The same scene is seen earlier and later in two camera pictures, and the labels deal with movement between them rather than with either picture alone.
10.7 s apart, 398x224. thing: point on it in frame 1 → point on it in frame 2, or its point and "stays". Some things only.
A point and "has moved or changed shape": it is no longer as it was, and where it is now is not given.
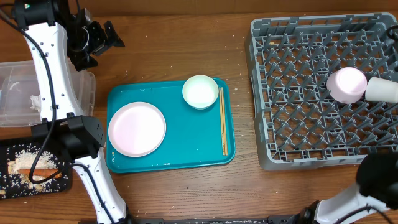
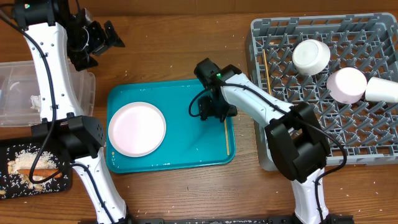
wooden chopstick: [221, 119] → [267, 73]
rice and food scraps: [25, 160] stays
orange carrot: [40, 173] stays
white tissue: [35, 102] stays
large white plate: [137, 129] stays
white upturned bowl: [200, 91] has moved or changed shape
